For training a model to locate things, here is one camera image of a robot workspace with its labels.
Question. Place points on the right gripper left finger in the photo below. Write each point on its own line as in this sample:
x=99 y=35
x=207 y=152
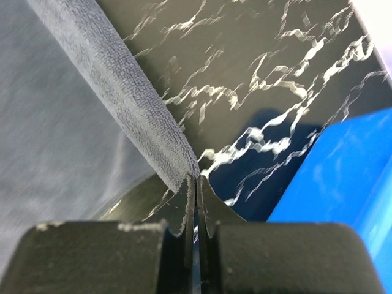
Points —
x=176 y=247

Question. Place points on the dark grey-blue towel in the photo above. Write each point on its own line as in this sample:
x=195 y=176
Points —
x=63 y=156

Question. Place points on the blue plastic bin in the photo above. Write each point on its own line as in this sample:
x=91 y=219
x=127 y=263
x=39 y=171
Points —
x=346 y=178

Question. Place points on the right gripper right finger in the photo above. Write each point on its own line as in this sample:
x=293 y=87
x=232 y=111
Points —
x=212 y=212

